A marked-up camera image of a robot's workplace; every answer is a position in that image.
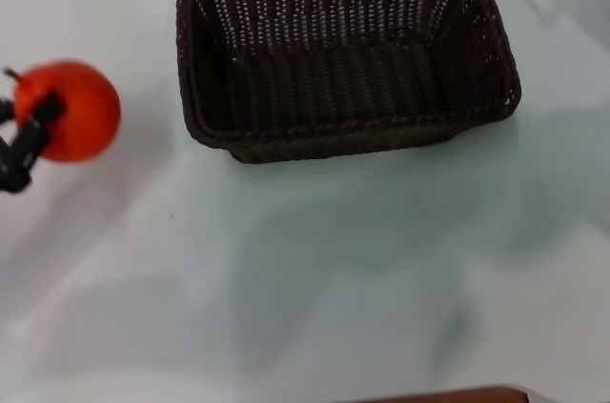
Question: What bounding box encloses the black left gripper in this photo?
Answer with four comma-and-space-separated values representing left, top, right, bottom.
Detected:
0, 90, 67, 195

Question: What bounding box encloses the orange toy fruit with stem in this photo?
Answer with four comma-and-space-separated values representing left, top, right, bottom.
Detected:
1, 58, 122, 165

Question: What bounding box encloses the dark woven rectangular basket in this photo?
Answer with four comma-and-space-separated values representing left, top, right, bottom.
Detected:
176, 0, 523, 166

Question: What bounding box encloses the brown rounded bar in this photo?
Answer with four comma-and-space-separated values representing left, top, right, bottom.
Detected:
361, 386, 530, 403

